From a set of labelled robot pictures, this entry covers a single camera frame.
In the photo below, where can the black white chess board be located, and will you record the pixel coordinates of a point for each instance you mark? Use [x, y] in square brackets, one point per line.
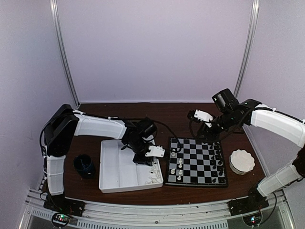
[203, 164]

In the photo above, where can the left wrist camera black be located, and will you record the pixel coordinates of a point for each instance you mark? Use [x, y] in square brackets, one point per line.
[146, 127]

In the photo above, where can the right aluminium corner post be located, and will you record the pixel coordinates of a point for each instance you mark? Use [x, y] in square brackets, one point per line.
[248, 45]

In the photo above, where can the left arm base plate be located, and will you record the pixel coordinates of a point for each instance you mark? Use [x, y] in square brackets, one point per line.
[61, 204]

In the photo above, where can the aluminium front rail frame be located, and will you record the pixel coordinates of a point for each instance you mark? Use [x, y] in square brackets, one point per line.
[213, 215]

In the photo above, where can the white plastic compartment tray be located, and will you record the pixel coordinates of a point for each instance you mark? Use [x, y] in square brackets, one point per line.
[118, 173]

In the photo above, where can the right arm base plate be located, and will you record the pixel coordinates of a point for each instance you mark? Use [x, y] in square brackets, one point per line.
[245, 205]

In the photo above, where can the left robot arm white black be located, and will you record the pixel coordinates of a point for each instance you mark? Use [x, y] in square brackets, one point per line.
[57, 135]

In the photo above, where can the aluminium corner post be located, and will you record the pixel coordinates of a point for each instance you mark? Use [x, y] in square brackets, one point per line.
[63, 55]
[248, 45]

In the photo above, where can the left aluminium corner post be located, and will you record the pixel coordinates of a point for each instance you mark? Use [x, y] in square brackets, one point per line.
[63, 55]

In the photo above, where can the white scalloped bowl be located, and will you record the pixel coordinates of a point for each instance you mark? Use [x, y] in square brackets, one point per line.
[241, 162]

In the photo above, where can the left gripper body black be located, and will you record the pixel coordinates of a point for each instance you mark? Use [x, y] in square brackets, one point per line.
[137, 146]

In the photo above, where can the dark blue mug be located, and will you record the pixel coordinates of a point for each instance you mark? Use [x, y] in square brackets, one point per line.
[84, 165]

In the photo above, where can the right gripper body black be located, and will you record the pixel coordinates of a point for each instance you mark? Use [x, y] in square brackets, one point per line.
[227, 121]

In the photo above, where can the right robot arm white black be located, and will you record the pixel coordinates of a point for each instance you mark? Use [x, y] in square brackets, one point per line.
[278, 140]

